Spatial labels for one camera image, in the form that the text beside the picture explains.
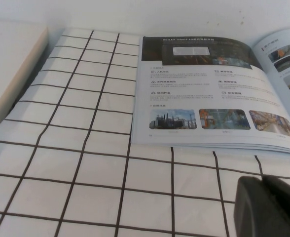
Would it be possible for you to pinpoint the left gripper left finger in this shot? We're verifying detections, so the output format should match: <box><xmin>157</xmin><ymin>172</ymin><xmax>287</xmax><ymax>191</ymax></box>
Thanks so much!
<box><xmin>233</xmin><ymin>175</ymin><xmax>290</xmax><ymax>237</ymax></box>

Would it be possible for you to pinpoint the glossy product brochure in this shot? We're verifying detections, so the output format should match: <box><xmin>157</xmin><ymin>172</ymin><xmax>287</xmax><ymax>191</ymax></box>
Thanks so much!
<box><xmin>130</xmin><ymin>26</ymin><xmax>290</xmax><ymax>157</ymax></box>

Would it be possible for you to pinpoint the white black-grid tablecloth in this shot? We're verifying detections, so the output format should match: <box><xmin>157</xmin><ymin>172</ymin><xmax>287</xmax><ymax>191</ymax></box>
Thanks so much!
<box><xmin>0</xmin><ymin>28</ymin><xmax>290</xmax><ymax>237</ymax></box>

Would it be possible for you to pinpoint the white board with beige edge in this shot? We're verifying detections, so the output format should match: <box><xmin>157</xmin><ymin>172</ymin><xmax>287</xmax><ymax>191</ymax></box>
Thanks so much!
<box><xmin>0</xmin><ymin>21</ymin><xmax>49</xmax><ymax>135</ymax></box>

